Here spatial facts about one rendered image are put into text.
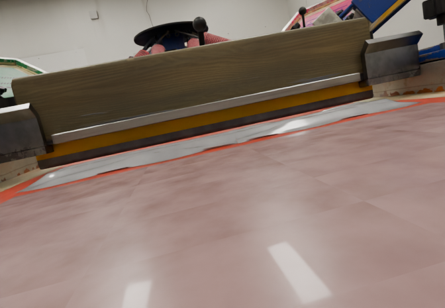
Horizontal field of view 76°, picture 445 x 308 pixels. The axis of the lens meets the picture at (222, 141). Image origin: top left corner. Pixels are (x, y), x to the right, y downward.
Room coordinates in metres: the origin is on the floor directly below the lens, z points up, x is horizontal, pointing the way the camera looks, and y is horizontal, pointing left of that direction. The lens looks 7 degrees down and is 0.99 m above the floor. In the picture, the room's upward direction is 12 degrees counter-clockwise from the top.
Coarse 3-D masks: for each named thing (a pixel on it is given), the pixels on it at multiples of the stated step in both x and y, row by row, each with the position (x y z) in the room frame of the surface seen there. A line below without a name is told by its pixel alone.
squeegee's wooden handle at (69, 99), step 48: (192, 48) 0.33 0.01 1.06; (240, 48) 0.33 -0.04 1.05; (288, 48) 0.34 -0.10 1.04; (336, 48) 0.35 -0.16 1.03; (48, 96) 0.31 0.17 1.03; (96, 96) 0.31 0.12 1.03; (144, 96) 0.32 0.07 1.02; (192, 96) 0.32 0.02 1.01; (240, 96) 0.33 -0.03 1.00; (48, 144) 0.30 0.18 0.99
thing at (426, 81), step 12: (444, 60) 0.32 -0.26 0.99; (432, 72) 0.33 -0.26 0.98; (444, 72) 0.32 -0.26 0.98; (384, 84) 0.41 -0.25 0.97; (396, 84) 0.39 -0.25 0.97; (408, 84) 0.37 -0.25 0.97; (420, 84) 0.35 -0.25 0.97; (432, 84) 0.34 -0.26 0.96; (444, 84) 0.32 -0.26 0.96; (384, 96) 0.42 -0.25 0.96; (0, 168) 0.33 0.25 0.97; (12, 168) 0.35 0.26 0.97; (24, 168) 0.37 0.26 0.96; (36, 168) 0.40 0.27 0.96; (0, 180) 0.32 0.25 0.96
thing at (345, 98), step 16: (352, 96) 0.36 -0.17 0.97; (368, 96) 0.36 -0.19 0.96; (272, 112) 0.35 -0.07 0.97; (288, 112) 0.35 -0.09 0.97; (304, 112) 0.35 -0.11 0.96; (192, 128) 0.33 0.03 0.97; (208, 128) 0.34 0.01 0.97; (224, 128) 0.34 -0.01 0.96; (128, 144) 0.32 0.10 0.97; (144, 144) 0.33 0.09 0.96; (48, 160) 0.31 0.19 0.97; (64, 160) 0.31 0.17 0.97; (80, 160) 0.32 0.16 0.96
